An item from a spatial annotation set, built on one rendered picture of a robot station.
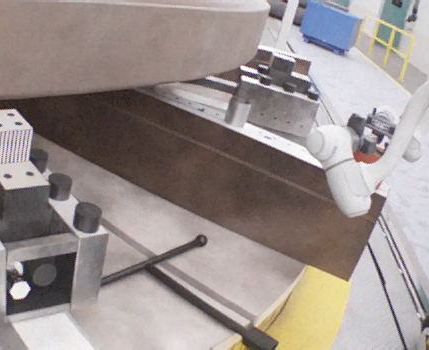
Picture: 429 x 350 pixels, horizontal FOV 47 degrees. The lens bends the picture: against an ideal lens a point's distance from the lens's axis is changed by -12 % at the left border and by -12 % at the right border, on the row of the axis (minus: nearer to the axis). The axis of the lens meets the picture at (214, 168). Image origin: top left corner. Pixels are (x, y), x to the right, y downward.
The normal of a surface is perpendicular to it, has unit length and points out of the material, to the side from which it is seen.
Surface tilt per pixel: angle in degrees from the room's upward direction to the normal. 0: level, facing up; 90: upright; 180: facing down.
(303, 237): 90
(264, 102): 90
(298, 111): 90
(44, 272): 90
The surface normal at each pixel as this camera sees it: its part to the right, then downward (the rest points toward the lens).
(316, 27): -0.36, 0.27
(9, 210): 0.66, 0.46
